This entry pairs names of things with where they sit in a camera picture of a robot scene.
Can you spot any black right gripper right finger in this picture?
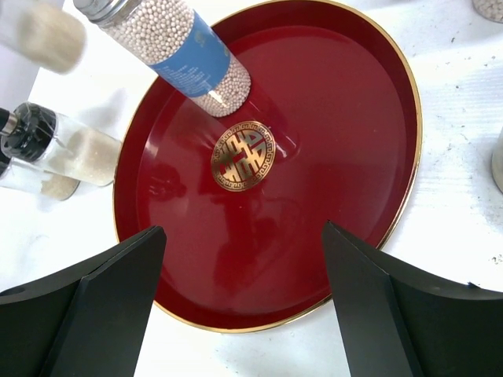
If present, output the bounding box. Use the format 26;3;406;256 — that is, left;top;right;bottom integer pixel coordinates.
321;221;502;376

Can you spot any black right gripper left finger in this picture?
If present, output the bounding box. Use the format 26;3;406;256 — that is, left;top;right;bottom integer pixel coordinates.
1;226;167;376

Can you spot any tall grinder clear cap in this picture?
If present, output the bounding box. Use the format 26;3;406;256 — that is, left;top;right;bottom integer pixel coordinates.
1;1;86;74

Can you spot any black lid jar right side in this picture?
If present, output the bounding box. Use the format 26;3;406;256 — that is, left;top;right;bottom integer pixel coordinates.
491;130;503;191

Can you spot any red round tray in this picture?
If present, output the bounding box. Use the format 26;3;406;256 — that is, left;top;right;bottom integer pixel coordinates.
113;1;423;333

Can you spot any wide jar black handle lid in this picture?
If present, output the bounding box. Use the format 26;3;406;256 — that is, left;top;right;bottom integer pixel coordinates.
1;157;80;201

